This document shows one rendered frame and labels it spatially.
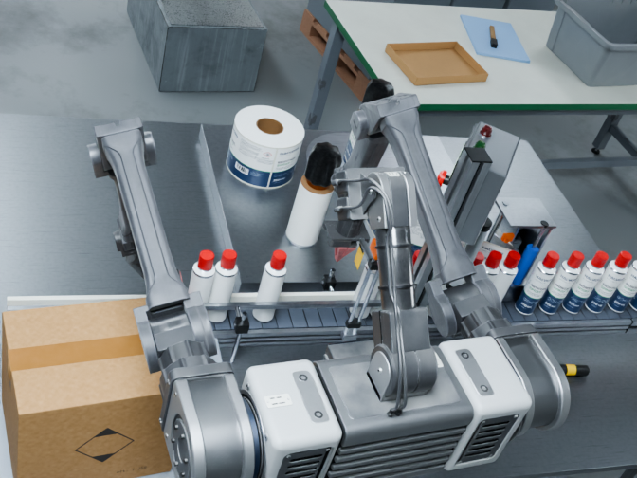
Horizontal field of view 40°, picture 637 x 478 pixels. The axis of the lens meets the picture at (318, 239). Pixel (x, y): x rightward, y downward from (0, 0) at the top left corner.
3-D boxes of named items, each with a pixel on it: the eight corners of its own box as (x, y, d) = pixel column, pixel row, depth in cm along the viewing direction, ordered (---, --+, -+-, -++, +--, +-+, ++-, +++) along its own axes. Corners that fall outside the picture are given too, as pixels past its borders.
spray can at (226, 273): (224, 307, 211) (239, 246, 198) (227, 323, 208) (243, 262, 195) (203, 307, 210) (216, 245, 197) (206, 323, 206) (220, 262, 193)
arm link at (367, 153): (363, 132, 157) (418, 116, 159) (353, 103, 158) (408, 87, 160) (336, 203, 199) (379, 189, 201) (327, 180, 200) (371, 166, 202)
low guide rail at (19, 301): (440, 295, 231) (442, 289, 230) (441, 298, 230) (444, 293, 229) (7, 302, 195) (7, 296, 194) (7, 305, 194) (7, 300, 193)
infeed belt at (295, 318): (611, 305, 254) (617, 296, 251) (625, 327, 248) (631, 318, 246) (7, 319, 198) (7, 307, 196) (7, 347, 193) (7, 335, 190)
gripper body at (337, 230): (321, 226, 210) (329, 202, 205) (360, 226, 213) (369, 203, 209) (328, 245, 205) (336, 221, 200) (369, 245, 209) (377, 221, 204)
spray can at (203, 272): (202, 307, 210) (215, 246, 196) (207, 324, 206) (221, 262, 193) (180, 309, 208) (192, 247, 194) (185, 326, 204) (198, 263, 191)
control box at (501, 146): (488, 204, 198) (520, 137, 186) (473, 247, 186) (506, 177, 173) (446, 187, 200) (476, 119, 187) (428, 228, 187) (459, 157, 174)
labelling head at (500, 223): (502, 266, 248) (538, 198, 231) (520, 301, 239) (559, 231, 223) (458, 267, 243) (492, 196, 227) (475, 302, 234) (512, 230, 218)
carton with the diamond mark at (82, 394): (145, 378, 194) (159, 295, 177) (171, 471, 179) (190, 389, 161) (1, 399, 181) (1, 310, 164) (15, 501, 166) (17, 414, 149)
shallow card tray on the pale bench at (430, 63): (453, 48, 360) (457, 41, 358) (485, 82, 345) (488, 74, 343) (384, 50, 344) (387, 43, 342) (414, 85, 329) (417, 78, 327)
